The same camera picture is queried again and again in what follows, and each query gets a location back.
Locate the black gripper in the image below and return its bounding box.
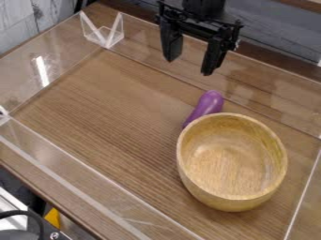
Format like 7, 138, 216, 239
157, 0, 244, 76

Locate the purple toy eggplant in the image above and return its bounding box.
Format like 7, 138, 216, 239
182, 90, 225, 128

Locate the light wooden bowl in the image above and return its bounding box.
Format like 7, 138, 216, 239
176, 112, 289, 212

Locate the yellow black device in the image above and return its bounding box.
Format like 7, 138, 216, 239
45, 207, 73, 240

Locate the clear acrylic corner bracket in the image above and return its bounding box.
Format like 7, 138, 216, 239
79, 12, 125, 49

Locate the clear acrylic tray wall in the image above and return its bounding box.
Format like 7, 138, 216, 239
0, 106, 204, 240

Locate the black cable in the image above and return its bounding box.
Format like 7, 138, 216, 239
0, 209, 46, 240

